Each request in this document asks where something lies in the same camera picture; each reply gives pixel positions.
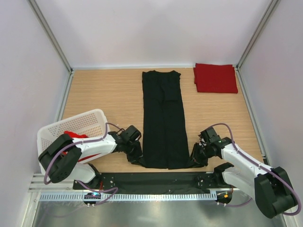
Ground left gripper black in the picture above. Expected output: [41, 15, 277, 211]
[124, 140, 146, 166]

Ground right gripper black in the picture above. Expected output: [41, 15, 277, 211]
[186, 142, 213, 168]

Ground black t shirt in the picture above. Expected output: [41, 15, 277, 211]
[127, 70, 206, 170]

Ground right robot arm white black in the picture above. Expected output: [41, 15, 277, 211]
[191, 126, 302, 218]

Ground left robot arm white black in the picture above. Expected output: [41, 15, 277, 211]
[38, 125, 143, 189]

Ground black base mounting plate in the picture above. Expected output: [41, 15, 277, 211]
[72, 172, 242, 195]

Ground white plastic laundry basket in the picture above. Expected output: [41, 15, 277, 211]
[37, 109, 116, 183]

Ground bright red t shirt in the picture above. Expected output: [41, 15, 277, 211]
[64, 131, 100, 162]

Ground folded dark red t shirt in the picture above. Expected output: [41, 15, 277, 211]
[193, 63, 238, 94]

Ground white slotted cable duct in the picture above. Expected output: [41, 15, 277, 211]
[39, 192, 217, 202]

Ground aluminium frame rail front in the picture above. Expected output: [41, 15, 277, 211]
[28, 171, 288, 193]

